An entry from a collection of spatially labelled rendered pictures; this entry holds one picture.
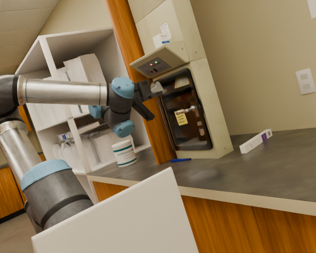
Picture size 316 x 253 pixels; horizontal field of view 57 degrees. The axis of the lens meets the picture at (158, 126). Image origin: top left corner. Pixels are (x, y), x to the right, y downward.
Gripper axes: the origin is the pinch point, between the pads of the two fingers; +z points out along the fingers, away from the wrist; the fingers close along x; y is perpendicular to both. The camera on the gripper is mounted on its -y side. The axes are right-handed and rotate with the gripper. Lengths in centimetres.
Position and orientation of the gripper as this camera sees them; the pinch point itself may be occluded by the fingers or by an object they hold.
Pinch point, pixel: (164, 92)
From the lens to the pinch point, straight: 129.2
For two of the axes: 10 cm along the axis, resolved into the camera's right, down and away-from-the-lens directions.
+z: 7.7, -3.1, 5.6
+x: -5.6, 1.0, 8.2
